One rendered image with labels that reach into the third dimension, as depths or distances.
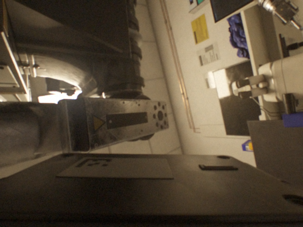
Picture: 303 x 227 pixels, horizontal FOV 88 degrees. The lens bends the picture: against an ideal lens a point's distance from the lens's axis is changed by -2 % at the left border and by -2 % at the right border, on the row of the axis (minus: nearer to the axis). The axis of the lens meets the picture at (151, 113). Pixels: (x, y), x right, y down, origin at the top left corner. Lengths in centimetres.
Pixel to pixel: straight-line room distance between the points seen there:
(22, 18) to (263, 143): 136
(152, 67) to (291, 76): 202
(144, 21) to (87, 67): 258
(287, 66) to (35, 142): 92
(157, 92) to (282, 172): 184
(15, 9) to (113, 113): 18
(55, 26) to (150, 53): 245
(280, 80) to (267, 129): 48
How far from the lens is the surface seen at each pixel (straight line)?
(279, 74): 94
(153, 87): 253
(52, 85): 67
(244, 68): 170
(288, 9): 97
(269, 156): 140
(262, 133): 135
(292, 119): 94
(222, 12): 139
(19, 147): 28
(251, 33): 165
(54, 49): 34
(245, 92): 95
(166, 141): 260
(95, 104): 25
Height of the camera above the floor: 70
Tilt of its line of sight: 55 degrees up
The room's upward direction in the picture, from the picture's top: 99 degrees counter-clockwise
